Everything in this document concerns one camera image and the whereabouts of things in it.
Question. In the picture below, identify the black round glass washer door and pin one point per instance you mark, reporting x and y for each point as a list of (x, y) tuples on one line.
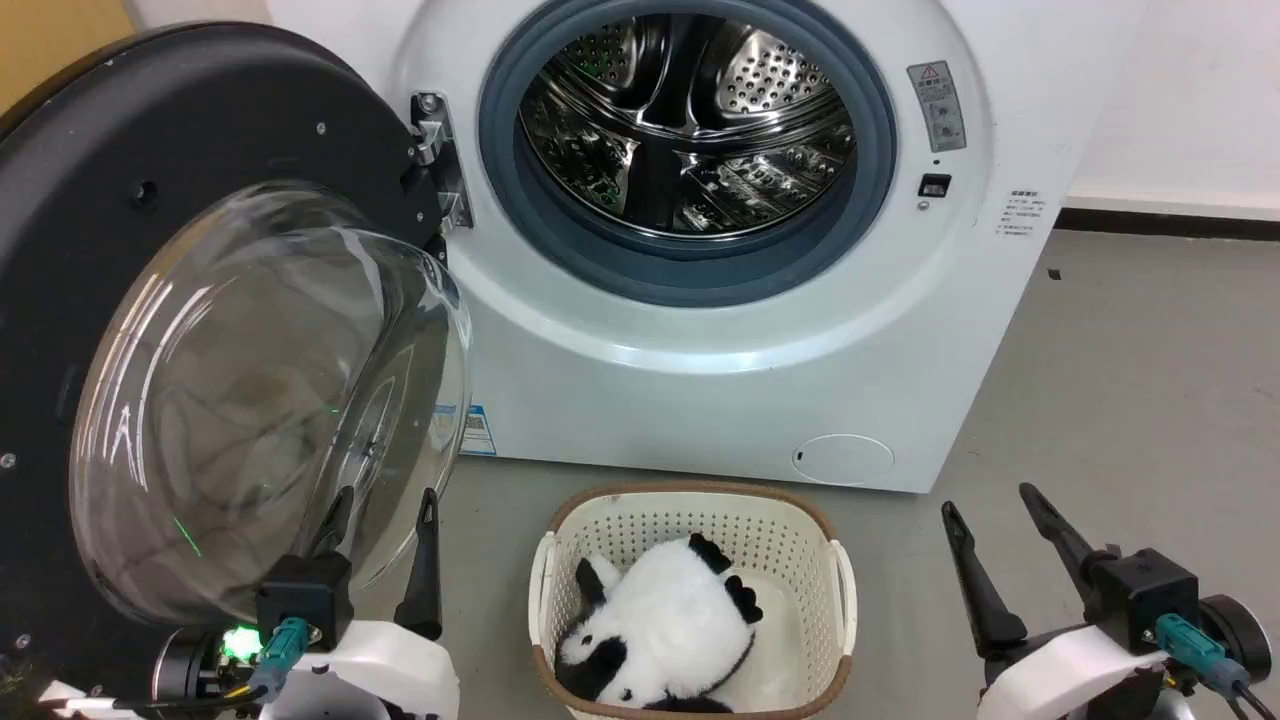
[(100, 150)]

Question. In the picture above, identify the white text label sticker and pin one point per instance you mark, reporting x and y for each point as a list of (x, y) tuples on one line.
[(1021, 212)]

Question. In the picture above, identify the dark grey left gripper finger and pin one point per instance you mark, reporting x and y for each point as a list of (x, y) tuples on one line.
[(424, 580), (336, 525)]

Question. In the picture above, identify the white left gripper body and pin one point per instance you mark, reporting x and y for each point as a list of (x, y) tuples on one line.
[(390, 665)]

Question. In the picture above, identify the blue energy label sticker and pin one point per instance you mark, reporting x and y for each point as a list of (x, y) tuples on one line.
[(477, 432)]

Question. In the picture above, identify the white front-load washing machine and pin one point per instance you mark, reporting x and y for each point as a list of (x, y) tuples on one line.
[(700, 400)]

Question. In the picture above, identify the metal door hinge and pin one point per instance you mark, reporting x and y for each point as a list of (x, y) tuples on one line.
[(436, 140)]

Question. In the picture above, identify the yellow wooden panel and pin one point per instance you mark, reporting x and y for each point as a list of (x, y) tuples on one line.
[(55, 40)]

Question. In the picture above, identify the black wall baseboard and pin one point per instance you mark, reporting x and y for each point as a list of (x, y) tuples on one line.
[(1170, 223)]

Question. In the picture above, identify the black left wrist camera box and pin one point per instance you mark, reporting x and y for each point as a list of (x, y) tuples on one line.
[(303, 600)]

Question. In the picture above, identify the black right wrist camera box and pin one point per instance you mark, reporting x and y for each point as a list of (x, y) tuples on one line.
[(1142, 600)]

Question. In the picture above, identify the black door latch socket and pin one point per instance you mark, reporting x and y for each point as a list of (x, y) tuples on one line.
[(935, 185)]

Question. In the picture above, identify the black white panda plush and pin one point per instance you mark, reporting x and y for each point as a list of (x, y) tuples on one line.
[(670, 620)]

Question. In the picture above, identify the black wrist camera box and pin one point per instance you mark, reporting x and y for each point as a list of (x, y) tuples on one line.
[(1142, 600), (303, 600)]

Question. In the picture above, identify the cream plastic laundry basket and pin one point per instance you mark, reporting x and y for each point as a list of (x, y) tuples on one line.
[(800, 560)]

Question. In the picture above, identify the grey warning sticker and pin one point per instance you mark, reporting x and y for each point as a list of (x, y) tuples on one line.
[(938, 108)]

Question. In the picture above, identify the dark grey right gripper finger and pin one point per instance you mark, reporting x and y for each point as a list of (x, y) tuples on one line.
[(1058, 535), (978, 590)]

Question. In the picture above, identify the steel perforated washer drum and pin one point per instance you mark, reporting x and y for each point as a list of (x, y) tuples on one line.
[(690, 130)]

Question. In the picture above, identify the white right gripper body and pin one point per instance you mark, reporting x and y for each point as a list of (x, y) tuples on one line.
[(1070, 672)]

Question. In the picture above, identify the round white filter cover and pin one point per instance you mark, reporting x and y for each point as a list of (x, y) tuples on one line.
[(845, 460)]

